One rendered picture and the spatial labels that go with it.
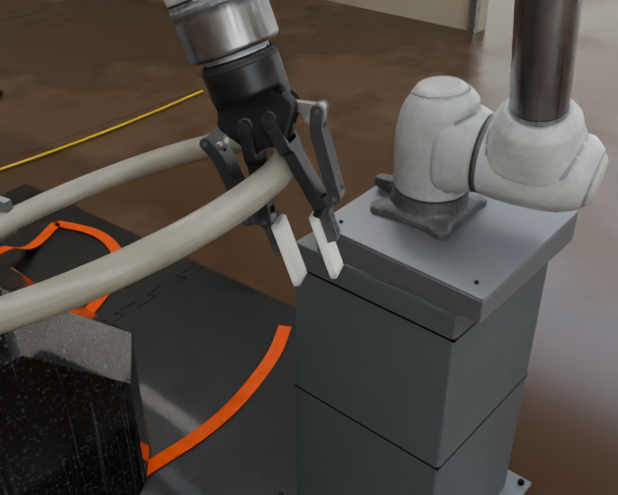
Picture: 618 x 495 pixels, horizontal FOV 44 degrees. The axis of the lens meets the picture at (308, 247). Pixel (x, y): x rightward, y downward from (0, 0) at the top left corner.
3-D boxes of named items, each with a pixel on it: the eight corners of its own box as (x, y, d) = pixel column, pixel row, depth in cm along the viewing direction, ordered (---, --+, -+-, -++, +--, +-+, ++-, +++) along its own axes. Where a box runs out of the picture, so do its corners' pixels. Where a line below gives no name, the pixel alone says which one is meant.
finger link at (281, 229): (276, 224, 76) (269, 226, 76) (300, 286, 78) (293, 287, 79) (285, 213, 79) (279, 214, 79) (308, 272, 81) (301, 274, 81)
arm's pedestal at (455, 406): (381, 401, 235) (397, 164, 192) (531, 485, 207) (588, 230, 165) (269, 500, 202) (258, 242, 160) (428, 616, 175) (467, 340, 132)
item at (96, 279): (-219, 358, 80) (-235, 334, 79) (104, 176, 116) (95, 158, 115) (77, 360, 51) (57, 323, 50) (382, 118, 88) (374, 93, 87)
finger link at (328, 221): (314, 192, 76) (342, 185, 75) (330, 237, 78) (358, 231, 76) (310, 197, 75) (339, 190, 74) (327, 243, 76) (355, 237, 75)
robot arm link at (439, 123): (412, 157, 165) (419, 59, 152) (492, 178, 157) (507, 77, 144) (377, 191, 153) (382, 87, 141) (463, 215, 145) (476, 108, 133)
